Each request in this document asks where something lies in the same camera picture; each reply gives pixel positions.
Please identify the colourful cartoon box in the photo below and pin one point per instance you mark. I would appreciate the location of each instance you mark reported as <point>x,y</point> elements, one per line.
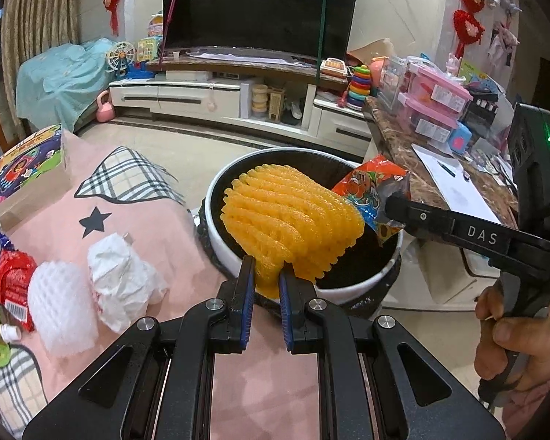
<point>23,160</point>

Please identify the round white trash bin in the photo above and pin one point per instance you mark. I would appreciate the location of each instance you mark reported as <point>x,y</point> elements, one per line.
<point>353,286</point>

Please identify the brown marble counter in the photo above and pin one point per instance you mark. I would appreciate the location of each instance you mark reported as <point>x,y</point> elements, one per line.
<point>394,142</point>

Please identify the clear plastic storage box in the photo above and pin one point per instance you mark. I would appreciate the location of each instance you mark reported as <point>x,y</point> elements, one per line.
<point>394,78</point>

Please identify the crumpled white paper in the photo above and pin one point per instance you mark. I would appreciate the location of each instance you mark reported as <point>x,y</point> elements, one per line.
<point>123,275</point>

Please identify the white television cabinet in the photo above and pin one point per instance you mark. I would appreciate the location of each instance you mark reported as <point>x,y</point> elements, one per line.
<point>174,94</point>

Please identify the orange snack wrapper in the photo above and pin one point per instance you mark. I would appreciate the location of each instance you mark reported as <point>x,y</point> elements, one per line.
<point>371,192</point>

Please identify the white foam fruit net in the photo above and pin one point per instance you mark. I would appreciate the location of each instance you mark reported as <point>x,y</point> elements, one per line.
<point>62,302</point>

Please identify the dark pen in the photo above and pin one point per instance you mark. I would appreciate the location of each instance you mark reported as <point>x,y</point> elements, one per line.
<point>445,168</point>

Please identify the colourful toy house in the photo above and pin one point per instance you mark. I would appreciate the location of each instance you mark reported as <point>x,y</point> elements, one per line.
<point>150,41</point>

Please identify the red drink pouch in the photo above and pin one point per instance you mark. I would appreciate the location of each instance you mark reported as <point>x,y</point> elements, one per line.
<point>11,279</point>

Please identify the stack of cream containers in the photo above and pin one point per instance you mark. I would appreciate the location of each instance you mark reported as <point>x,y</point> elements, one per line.
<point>259,101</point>

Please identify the blue plastic toy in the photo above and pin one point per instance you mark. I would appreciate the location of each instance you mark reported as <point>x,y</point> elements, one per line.
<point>142,72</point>

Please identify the beige patterned curtain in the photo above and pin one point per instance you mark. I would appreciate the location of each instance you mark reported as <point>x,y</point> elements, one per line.
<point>36,9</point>

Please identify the pink kettlebell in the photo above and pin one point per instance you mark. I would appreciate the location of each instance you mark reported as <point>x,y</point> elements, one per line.
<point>104,111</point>

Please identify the person's right hand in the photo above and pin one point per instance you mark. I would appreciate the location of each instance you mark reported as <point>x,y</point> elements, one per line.
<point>538,343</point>

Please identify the pink lidded storage box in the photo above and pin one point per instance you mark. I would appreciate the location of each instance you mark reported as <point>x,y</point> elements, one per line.
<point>428,121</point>
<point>440,87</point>

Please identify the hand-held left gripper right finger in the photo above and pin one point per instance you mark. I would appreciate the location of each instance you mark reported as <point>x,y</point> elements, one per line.
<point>285,314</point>

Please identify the black television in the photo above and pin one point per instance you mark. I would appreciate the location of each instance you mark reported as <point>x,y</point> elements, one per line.
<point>256,9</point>

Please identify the tan slatted box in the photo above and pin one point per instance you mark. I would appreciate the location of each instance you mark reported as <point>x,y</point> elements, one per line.
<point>276,104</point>

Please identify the white furniture panel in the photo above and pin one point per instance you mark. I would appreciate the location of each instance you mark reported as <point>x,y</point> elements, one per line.
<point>440,279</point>

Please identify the ferris wheel toy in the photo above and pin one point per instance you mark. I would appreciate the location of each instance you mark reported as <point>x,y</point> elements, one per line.
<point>119,57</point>

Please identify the white paper sheet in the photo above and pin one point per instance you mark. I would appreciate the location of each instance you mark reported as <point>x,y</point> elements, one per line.
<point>458,188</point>

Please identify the toy cash register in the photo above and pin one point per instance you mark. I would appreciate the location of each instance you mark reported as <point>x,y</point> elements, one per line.
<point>335,68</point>

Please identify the small blue box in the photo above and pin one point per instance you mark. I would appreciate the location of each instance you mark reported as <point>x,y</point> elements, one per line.
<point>459,138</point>

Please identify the teal cloth cover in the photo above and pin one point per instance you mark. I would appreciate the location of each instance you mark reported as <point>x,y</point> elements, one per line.
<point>59,78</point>

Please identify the orange foam fruit net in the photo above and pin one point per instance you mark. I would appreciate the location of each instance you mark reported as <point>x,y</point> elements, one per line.
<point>293,211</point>

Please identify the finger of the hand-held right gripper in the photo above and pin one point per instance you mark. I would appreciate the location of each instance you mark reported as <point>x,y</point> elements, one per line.
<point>440,224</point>

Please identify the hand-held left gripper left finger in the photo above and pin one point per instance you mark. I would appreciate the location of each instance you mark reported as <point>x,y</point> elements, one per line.
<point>244,305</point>

